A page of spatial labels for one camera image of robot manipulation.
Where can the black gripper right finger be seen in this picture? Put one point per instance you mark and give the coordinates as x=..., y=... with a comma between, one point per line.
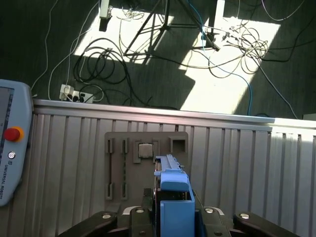
x=213, y=222

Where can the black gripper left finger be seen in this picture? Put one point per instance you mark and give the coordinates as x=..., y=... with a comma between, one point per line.
x=140, y=222

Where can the hard disk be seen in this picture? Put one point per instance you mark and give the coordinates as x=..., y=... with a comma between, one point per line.
x=176, y=217

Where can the grey parts rack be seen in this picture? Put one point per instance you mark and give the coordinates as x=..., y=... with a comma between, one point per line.
x=116, y=172

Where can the silver CPU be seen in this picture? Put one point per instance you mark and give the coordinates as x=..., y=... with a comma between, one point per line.
x=145, y=150

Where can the white power strip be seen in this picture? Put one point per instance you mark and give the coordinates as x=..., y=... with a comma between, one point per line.
x=76, y=95

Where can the pale blue teach pendant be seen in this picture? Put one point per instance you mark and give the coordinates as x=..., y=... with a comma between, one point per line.
x=14, y=111

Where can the black tripod stand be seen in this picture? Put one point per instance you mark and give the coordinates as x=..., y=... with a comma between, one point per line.
x=163, y=22

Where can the white table leg black foot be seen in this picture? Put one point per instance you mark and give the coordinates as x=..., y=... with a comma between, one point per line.
x=105, y=10

